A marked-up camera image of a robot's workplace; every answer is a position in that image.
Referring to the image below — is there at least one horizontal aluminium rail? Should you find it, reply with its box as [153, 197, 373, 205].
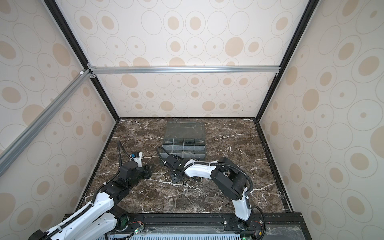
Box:
[91, 66, 280, 74]

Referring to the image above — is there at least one clear plastic organizer box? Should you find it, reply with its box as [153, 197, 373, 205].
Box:
[162, 121, 206, 160]

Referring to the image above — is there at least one black corner post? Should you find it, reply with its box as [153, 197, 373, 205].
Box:
[43, 0, 120, 122]
[256, 0, 320, 123]

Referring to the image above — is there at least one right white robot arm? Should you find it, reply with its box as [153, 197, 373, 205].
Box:
[161, 155, 254, 222]

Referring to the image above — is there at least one left black corner post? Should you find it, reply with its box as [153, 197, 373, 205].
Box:
[43, 0, 120, 122]

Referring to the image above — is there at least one right black corner post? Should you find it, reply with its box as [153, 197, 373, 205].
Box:
[256, 0, 320, 123]

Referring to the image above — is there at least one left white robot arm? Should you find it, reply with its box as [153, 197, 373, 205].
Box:
[29, 161, 153, 240]

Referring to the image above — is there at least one black base frame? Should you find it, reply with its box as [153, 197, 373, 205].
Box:
[62, 212, 313, 240]

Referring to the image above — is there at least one diagonal aluminium rail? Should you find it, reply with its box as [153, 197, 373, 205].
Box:
[1, 70, 91, 175]

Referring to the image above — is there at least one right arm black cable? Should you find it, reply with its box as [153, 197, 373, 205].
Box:
[155, 146, 267, 240]

